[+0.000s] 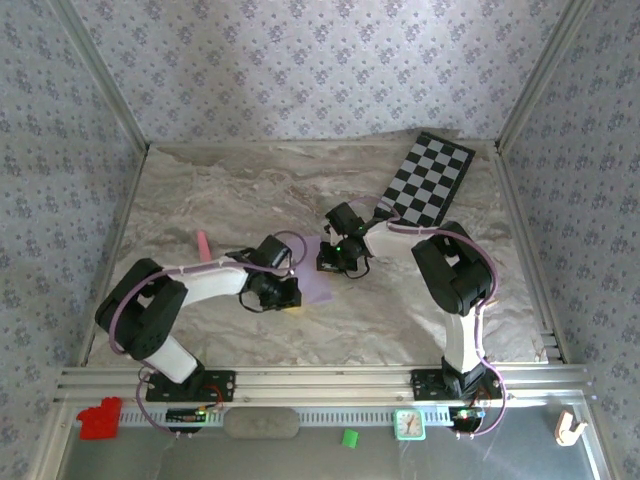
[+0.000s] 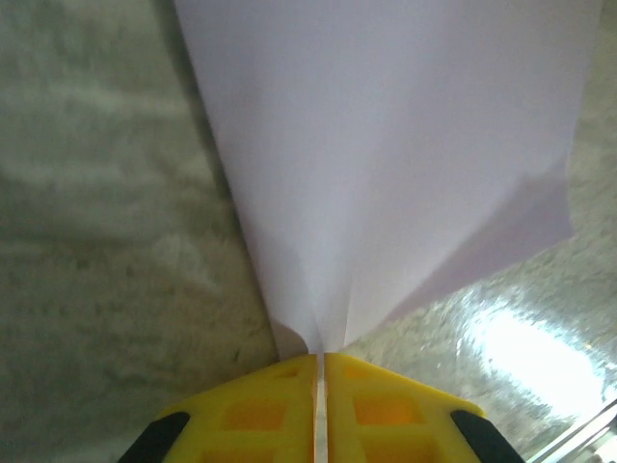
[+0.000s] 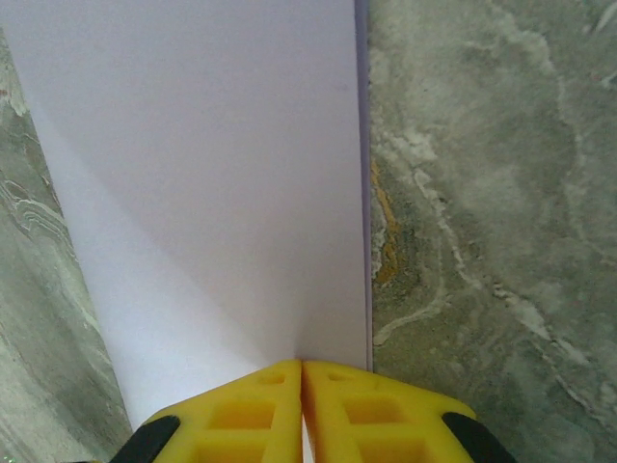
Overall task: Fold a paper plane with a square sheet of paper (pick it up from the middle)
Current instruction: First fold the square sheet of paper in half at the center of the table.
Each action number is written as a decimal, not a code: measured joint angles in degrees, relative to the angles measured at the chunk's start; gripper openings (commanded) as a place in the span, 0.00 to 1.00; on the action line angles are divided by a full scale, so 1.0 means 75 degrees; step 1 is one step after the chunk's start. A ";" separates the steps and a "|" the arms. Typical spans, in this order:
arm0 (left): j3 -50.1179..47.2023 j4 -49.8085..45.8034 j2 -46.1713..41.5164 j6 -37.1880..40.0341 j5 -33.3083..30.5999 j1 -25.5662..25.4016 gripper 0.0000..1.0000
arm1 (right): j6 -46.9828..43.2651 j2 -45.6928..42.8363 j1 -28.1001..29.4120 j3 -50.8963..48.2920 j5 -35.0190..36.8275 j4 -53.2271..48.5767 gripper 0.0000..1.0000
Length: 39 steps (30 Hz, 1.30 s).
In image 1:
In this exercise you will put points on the purple square paper sheet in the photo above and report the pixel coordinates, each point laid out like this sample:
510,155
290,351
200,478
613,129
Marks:
315,285

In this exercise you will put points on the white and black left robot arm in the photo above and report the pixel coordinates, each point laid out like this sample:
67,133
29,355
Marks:
150,320

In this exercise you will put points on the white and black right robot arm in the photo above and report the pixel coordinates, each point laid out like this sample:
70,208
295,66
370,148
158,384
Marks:
450,275

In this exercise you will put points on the teal square clock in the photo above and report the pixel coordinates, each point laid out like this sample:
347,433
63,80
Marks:
410,425

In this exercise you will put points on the pink foam cylinder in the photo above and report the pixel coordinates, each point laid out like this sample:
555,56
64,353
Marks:
202,245

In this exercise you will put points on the black and grey chessboard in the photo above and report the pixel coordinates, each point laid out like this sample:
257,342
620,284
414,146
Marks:
430,175

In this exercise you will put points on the grey oval pad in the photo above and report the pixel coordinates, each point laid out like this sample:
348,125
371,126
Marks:
261,423

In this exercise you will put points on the small green block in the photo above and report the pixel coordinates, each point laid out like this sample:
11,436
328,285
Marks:
350,438

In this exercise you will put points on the small wooden board piece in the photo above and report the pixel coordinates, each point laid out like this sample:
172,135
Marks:
494,301

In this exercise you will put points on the red toy block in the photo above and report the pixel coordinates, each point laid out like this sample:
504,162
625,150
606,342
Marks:
99,420

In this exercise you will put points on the wooden hook piece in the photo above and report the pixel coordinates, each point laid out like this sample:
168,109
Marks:
567,430

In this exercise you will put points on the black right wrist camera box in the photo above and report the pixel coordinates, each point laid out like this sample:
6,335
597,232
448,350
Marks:
344,219

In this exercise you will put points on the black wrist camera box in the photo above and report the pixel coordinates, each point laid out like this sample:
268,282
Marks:
272,252
344,219

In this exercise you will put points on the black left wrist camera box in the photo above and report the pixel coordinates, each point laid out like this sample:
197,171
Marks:
272,252

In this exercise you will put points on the aluminium mounting rail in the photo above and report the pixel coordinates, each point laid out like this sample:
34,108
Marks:
320,382

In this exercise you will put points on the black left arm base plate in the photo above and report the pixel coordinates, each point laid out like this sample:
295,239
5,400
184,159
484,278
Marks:
225,385

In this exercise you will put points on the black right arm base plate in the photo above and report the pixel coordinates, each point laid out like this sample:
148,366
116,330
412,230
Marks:
420,385

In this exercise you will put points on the aluminium side rail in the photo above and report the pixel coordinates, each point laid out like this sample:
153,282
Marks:
520,225
131,200

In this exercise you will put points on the aluminium frame post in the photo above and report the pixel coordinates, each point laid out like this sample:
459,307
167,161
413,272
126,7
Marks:
539,75
105,75

